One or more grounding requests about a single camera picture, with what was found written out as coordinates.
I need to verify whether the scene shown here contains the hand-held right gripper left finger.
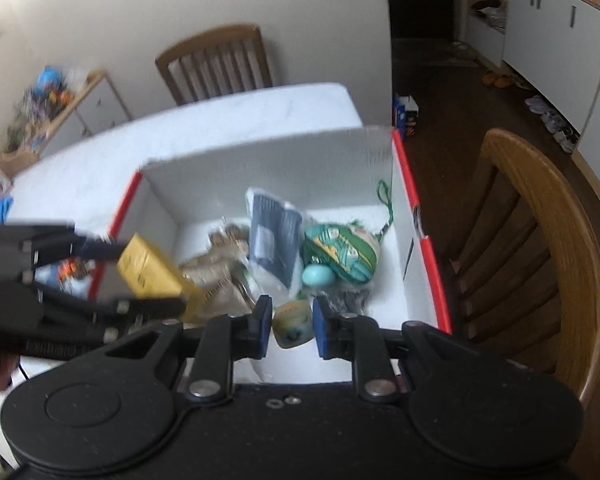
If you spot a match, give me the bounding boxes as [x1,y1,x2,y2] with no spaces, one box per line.
[105,295,274,404]

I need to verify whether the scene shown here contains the pile of colourful toys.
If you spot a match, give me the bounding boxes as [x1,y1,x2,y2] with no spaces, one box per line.
[4,64,90,155]

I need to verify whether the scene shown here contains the curved-back wooden chair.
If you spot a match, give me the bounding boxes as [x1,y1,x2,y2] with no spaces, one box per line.
[449,128,600,412]

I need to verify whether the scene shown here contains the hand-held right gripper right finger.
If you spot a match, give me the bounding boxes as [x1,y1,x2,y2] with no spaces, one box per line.
[312,296,482,403]

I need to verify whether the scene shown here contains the teal plastic egg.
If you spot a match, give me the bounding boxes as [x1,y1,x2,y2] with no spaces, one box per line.
[301,265,337,289]

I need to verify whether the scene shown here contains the white wooden cabinet unit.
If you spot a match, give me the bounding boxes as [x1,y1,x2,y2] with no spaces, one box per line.
[501,0,600,163]

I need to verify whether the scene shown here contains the blue white packet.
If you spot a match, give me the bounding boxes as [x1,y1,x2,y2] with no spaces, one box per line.
[244,187,315,307]

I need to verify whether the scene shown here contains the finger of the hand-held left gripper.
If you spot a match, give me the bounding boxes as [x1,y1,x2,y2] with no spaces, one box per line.
[26,281,189,321]
[21,222,127,267]

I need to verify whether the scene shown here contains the slatted wooden chair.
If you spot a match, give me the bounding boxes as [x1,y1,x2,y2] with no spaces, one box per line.
[154,23,274,107]

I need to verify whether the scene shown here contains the beige snack packet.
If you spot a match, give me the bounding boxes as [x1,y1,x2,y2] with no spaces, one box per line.
[179,216,255,313]

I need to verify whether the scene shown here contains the low white shelf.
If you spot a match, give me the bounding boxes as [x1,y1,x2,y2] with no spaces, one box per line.
[466,0,509,72]

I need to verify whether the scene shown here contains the yellow cardboard box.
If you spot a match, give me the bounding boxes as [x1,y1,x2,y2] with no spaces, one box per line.
[117,233,209,324]

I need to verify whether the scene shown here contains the red cardboard box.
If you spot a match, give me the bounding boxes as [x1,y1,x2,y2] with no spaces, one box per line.
[86,125,454,387]

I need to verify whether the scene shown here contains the orange toy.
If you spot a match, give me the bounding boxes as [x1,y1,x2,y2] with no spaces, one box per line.
[56,257,95,285]

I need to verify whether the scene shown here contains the white wooden sideboard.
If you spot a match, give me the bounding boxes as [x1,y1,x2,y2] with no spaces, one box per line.
[0,70,132,177]

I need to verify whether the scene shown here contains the orange slippers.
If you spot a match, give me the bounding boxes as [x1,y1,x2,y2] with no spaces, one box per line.
[481,70,520,89]

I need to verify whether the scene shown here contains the pile of shoes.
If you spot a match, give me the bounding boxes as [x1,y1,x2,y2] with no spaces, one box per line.
[524,94,582,155]

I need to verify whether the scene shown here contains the green patterned pouch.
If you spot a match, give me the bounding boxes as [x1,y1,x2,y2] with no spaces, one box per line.
[300,180,397,289]

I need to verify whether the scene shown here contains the blue white carton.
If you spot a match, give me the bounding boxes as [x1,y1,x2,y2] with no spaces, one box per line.
[391,94,421,142]

